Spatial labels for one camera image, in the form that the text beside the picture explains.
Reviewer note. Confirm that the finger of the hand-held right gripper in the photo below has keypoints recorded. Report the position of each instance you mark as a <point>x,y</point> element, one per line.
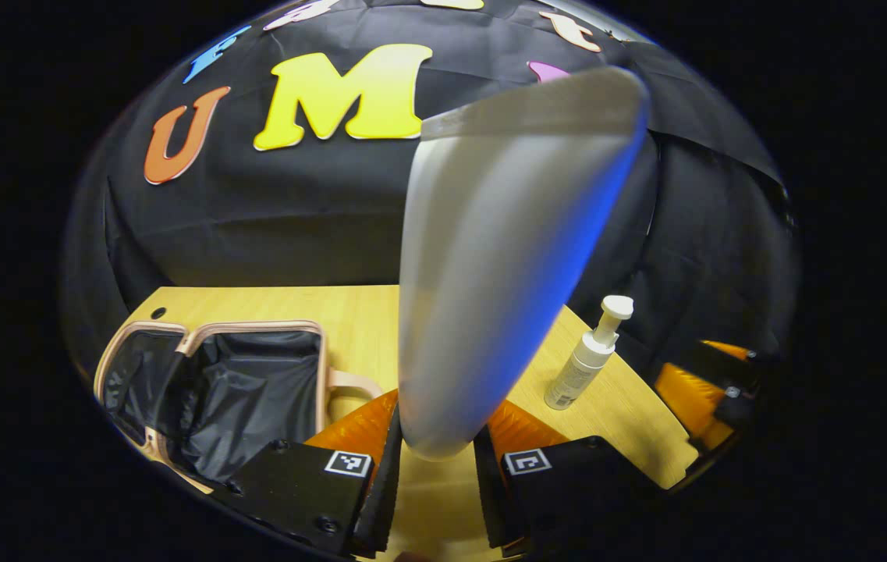
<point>685,398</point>
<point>724,359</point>

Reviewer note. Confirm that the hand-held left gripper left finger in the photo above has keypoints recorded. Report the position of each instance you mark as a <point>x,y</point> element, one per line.
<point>388,484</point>

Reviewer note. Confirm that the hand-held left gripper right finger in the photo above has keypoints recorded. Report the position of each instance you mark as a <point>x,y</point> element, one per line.
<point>490,499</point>

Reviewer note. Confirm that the white pump bottle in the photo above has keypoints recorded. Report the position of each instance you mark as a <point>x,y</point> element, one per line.
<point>580,367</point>

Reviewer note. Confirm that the beige pink hard-shell suitcase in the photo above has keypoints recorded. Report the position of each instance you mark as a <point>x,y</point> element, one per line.
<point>240,390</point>

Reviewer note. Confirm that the white squeeze tube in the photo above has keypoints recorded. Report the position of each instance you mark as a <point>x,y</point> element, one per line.
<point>490,273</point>

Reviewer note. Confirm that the black backdrop cloth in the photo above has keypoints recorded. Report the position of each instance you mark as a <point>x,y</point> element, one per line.
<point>256,218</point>

